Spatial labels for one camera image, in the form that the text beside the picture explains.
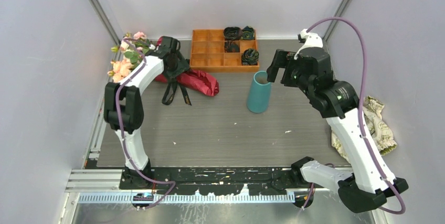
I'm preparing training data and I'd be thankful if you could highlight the aluminium frame rail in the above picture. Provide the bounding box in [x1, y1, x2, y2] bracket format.
[65, 169, 122, 193]

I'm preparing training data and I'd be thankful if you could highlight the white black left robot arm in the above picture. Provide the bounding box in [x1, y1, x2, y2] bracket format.
[103, 36, 190, 189]

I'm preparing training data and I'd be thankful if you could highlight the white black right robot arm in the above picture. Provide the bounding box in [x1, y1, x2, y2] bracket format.
[267, 47, 408, 213]

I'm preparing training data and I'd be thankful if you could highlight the teal vase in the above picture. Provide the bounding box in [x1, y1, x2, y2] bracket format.
[247, 71, 271, 113]

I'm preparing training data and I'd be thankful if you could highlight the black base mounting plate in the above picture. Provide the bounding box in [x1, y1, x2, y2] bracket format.
[119, 167, 310, 196]

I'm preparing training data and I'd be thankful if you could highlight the crumpled beige printed cloth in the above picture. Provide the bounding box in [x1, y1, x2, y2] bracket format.
[331, 95, 398, 163]

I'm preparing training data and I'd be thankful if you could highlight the orange compartment tray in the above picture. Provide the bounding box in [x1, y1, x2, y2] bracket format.
[190, 29, 260, 73]

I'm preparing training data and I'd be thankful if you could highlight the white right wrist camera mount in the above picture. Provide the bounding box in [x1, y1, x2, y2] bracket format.
[294, 29, 324, 60]

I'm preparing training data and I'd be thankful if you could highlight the black ribbon gold lettering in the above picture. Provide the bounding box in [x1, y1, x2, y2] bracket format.
[161, 79, 192, 106]

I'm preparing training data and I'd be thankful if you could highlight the dark rolled sock back right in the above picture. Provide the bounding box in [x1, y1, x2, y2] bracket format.
[241, 26, 255, 40]

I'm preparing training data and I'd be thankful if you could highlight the pink flower bouquet red wrap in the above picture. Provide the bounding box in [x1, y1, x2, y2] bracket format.
[107, 31, 219, 97]

